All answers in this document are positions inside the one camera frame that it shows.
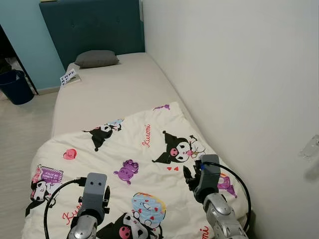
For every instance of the cream cartoon print blanket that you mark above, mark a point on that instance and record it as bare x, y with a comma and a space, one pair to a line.
124, 144

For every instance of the white book blue letters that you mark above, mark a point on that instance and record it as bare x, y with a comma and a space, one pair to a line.
69, 77

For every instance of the grey pillow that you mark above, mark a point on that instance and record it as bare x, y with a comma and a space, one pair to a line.
97, 59

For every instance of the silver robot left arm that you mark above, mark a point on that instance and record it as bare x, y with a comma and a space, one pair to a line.
83, 228

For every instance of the beige sheeted mattress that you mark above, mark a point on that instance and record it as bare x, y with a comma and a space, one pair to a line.
109, 89

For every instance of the white blind wand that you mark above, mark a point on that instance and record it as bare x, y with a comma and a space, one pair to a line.
310, 148

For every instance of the blue trash bin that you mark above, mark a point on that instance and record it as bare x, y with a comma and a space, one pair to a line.
17, 89

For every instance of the teal upholstered headboard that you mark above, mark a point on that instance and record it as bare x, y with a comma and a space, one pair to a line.
89, 30

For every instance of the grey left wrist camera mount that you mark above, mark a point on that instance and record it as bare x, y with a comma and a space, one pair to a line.
93, 191

